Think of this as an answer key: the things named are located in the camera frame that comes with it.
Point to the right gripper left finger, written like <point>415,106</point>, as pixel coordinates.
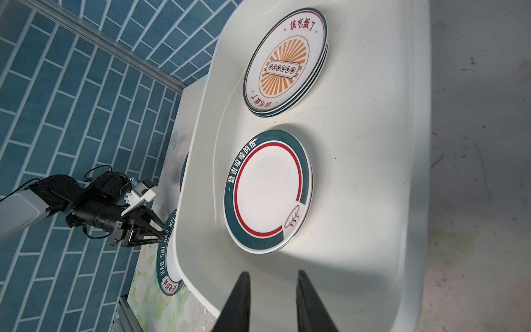
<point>235,315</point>

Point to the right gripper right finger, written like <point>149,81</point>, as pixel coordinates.
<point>311,312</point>

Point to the orange sunburst plate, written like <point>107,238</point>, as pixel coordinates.
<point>303,97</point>
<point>286,63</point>

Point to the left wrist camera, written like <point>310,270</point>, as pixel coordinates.
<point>139,193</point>

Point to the green red rim plate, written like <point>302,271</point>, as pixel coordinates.
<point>268,192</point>

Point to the white plastic bin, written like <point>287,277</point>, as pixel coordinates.
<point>365,126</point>

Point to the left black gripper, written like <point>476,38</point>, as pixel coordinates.
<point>128,229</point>

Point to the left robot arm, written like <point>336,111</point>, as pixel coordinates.
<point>112,202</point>

